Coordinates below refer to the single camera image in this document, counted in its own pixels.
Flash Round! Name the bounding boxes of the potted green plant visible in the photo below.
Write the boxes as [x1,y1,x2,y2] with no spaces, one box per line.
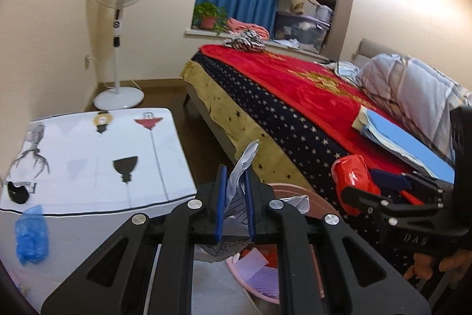
[192,1,228,34]

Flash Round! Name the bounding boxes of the bed with red blanket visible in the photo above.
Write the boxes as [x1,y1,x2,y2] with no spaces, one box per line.
[180,43,458,264]

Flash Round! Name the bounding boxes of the orange plastic bag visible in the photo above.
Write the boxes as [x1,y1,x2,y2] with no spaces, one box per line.
[240,244,278,268]

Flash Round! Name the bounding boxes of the pink trash bin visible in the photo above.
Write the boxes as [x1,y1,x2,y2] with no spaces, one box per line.
[226,183,336,305]

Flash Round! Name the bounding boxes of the grey storage box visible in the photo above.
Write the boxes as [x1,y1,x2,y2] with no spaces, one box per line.
[273,13,330,53]

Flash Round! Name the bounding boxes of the person's right hand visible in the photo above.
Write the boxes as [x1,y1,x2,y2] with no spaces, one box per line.
[403,249,472,288]

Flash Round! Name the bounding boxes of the purple foam fruit net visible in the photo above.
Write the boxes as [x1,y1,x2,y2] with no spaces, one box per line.
[231,249,279,304]

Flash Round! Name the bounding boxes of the red plastic wrapper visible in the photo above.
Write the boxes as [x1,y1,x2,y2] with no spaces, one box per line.
[331,155,381,217]

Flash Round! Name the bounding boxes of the zebra striped cloth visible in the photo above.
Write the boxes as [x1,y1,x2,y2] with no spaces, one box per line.
[223,29,266,53]

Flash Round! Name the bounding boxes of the silver foil wrapper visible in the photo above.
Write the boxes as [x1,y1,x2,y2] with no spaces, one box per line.
[195,139,311,264]

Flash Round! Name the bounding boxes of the pink folded clothes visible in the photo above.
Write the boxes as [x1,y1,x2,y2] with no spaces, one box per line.
[226,17,271,41]

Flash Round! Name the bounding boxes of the plaid quilt bundle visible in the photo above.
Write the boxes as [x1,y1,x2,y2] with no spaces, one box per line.
[324,53,471,166]

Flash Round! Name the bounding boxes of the low table with grey cloth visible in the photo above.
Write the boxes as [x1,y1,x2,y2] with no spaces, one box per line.
[1,108,196,309]

